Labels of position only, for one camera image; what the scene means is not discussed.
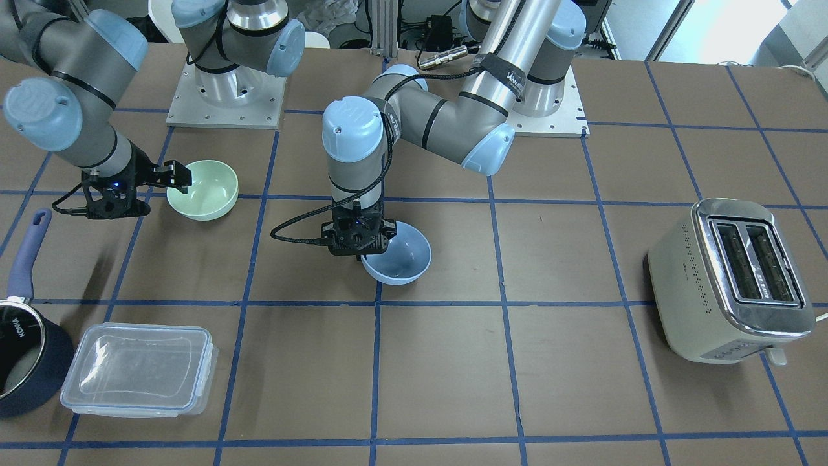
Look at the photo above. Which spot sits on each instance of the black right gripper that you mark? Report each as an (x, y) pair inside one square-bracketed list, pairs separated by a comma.
[(138, 171)]

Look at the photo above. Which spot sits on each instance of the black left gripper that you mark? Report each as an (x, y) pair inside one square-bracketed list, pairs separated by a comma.
[(389, 228)]

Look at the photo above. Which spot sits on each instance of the green bowl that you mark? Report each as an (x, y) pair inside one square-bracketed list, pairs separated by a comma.
[(213, 194)]

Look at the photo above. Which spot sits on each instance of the blue bowl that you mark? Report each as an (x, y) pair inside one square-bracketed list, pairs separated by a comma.
[(407, 257)]

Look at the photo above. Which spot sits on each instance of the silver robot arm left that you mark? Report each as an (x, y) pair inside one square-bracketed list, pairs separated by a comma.
[(520, 69)]

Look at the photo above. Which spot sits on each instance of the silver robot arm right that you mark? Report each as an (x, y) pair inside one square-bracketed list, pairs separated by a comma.
[(86, 66)]

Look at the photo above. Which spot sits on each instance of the clear plastic food container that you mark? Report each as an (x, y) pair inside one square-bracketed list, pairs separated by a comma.
[(140, 371)]

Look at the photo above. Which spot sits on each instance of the dark blue saucepan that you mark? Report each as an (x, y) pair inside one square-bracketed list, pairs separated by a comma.
[(36, 353)]

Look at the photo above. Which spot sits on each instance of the cream silver toaster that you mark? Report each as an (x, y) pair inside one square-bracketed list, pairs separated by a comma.
[(726, 285)]

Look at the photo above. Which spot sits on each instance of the aluminium frame post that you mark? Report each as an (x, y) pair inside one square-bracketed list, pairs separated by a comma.
[(384, 29)]

